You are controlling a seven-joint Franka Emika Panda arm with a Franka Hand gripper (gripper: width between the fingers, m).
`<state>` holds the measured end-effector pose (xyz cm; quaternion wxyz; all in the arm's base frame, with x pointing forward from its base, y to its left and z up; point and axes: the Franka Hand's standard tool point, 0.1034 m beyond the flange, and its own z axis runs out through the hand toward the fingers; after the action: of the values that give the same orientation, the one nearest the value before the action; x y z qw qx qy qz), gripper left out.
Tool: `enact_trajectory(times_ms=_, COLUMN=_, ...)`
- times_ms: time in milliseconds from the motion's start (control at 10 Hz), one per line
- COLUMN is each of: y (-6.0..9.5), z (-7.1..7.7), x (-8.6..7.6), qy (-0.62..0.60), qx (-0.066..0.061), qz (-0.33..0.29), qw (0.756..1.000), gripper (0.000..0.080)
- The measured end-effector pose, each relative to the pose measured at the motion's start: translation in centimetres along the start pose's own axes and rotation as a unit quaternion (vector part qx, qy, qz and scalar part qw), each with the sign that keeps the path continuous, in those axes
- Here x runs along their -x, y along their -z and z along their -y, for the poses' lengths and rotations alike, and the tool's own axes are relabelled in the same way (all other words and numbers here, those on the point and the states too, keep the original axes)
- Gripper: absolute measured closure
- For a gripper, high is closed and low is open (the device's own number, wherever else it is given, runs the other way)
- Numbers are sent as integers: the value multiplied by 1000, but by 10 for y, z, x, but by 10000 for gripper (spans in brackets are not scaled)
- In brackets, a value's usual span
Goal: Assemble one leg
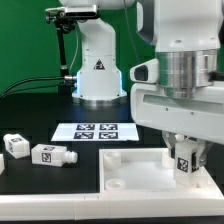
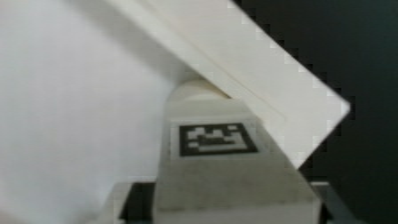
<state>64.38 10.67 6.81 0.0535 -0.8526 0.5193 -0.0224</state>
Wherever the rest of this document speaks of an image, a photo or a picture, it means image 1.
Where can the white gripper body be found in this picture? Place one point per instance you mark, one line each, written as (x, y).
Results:
(201, 117)

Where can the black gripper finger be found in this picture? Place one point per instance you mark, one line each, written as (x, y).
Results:
(170, 141)
(203, 149)

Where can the white square table top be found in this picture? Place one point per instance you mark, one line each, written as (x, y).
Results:
(142, 170)

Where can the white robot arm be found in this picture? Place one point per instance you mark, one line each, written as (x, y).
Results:
(179, 91)

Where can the white L-shaped obstacle fence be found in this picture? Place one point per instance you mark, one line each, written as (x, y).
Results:
(106, 205)

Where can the white marker sheet with tags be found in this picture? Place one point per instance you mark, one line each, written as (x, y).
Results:
(96, 132)

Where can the white block at left edge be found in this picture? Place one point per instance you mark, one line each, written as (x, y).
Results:
(2, 166)

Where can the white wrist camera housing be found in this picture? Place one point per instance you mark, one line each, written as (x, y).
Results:
(147, 72)

